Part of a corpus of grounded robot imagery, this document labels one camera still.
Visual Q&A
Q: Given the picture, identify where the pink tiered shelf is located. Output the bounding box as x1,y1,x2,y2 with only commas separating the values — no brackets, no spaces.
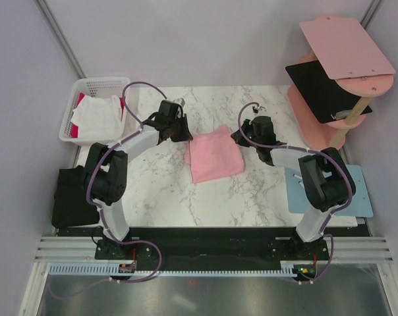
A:
287,16,396,149

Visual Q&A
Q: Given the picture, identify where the pink t shirt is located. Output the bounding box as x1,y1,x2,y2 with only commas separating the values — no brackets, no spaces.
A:
185,125,245,184

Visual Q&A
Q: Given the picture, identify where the red t shirt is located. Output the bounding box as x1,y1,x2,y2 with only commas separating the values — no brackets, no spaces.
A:
70,93,127,139

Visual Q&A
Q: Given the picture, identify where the black t shirt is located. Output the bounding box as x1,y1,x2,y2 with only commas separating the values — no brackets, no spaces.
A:
51,166,100,229

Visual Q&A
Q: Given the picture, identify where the white cable duct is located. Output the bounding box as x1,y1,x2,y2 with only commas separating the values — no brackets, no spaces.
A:
49,263,316,277

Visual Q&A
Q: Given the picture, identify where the black board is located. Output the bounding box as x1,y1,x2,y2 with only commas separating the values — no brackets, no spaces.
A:
285,61,360,124

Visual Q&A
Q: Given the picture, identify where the light blue mat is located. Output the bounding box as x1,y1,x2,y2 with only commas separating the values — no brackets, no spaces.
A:
285,165,374,218

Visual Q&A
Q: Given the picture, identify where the white t shirt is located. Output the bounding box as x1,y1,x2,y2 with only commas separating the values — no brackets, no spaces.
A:
71,93,125,139

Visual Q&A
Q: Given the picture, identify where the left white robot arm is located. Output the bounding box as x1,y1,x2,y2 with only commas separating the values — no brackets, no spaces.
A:
82,98,193,259

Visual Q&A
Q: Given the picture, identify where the white plastic basket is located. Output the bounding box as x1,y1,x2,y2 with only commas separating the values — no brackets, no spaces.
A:
59,76,130,146

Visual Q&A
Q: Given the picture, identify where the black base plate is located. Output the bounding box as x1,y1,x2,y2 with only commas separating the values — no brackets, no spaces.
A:
55,226,331,273

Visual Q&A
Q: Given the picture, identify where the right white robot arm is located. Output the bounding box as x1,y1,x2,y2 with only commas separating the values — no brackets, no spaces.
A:
231,115,355,259

